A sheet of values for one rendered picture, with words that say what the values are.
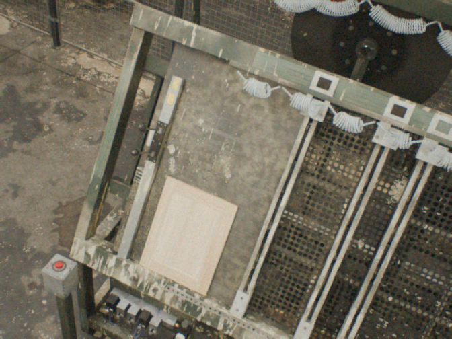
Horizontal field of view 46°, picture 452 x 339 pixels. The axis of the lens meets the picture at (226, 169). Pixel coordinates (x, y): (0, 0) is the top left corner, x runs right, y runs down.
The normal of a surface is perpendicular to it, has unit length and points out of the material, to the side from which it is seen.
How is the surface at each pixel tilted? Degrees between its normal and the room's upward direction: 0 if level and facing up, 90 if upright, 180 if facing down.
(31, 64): 0
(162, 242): 60
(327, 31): 90
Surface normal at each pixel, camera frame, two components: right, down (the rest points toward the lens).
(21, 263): 0.13, -0.71
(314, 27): -0.41, 0.60
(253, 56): -0.29, 0.16
